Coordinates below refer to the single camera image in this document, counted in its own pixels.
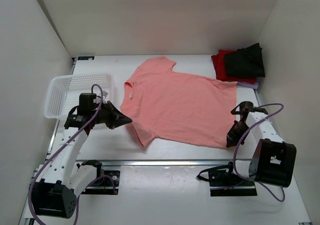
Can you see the white plastic basket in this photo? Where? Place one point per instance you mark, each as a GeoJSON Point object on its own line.
{"type": "Point", "coordinates": [64, 91]}

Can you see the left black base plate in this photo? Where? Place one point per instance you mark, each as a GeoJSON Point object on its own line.
{"type": "Point", "coordinates": [107, 185]}

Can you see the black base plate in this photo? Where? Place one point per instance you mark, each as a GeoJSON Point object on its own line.
{"type": "Point", "coordinates": [107, 185]}
{"type": "Point", "coordinates": [226, 184]}

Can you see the black folded t shirt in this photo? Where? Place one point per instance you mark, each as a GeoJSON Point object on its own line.
{"type": "Point", "coordinates": [246, 63]}

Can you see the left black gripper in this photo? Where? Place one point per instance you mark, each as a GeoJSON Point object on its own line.
{"type": "Point", "coordinates": [117, 118]}

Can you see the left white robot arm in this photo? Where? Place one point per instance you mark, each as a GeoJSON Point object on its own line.
{"type": "Point", "coordinates": [56, 188]}

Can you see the pink t shirt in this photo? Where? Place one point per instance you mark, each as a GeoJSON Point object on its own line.
{"type": "Point", "coordinates": [176, 106]}

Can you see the red folded t shirt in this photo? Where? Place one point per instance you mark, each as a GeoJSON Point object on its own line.
{"type": "Point", "coordinates": [220, 70]}

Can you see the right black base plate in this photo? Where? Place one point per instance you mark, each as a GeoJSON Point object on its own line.
{"type": "Point", "coordinates": [226, 184]}

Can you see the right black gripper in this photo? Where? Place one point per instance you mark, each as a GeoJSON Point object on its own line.
{"type": "Point", "coordinates": [232, 140]}

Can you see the lavender folded t shirt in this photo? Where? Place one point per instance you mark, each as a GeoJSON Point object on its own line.
{"type": "Point", "coordinates": [253, 86]}

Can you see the aluminium rail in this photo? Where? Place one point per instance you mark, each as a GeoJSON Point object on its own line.
{"type": "Point", "coordinates": [162, 163]}

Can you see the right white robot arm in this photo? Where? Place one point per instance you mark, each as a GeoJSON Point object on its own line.
{"type": "Point", "coordinates": [272, 162]}

